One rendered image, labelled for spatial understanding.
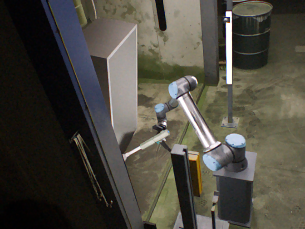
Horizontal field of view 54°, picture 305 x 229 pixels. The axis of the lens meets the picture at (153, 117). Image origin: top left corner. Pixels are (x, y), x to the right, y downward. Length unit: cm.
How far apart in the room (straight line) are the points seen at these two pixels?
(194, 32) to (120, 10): 109
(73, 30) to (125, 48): 142
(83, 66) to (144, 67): 342
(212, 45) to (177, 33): 51
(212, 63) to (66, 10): 328
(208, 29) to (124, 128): 179
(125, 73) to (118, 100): 36
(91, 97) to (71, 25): 35
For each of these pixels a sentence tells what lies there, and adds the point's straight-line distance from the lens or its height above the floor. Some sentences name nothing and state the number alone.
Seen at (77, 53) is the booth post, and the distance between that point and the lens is 139.
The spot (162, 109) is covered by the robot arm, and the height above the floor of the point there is 87.
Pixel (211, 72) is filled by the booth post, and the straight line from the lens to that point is 449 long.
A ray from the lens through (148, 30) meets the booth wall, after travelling 447.
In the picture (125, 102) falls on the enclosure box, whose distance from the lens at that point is 310.
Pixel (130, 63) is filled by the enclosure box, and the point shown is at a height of 126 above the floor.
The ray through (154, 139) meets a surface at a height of 77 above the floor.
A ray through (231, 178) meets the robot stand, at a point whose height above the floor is 63.
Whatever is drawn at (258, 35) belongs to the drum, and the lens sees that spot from 470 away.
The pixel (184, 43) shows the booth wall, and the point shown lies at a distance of 437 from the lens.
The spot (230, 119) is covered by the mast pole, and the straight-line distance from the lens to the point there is 387.
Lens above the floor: 252
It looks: 37 degrees down
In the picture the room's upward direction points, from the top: 12 degrees counter-clockwise
